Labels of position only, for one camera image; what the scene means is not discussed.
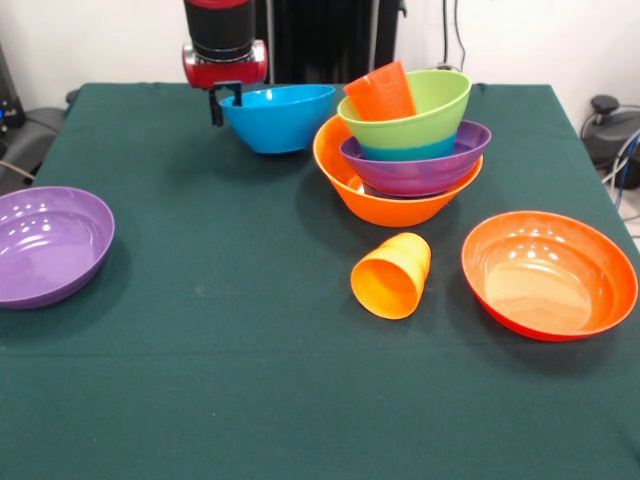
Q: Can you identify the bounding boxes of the green bowl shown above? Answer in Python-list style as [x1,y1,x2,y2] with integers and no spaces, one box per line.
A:
[337,70,473,149]

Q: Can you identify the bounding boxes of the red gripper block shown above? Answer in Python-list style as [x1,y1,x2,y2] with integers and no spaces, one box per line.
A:
[181,40,270,128]

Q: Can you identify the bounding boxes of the dark green tablecloth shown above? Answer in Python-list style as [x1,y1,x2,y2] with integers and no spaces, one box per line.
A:
[0,82,640,480]

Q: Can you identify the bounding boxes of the red shallow bowl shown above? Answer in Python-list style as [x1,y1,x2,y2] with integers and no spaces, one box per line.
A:
[460,210,640,343]

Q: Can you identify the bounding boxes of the red cup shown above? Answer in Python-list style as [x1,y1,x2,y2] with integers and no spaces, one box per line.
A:
[343,60,418,123]

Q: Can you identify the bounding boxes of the tangled floor cables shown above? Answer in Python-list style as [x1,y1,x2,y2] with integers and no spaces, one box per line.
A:
[599,127,640,211]

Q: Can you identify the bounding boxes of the black equipment box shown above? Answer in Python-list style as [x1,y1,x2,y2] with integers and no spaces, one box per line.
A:
[0,44,26,134]

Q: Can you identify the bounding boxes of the small translucent blue bowl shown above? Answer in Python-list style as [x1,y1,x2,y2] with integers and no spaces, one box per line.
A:
[358,130,457,162]

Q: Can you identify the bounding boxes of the purple bowl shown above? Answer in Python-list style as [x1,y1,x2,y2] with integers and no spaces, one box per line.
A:
[0,185,116,311]
[339,118,493,199]

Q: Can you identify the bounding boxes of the large orange bowl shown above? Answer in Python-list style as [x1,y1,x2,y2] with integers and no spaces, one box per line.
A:
[312,115,484,229]

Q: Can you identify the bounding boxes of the orange cup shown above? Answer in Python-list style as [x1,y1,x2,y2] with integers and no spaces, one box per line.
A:
[350,232,432,320]

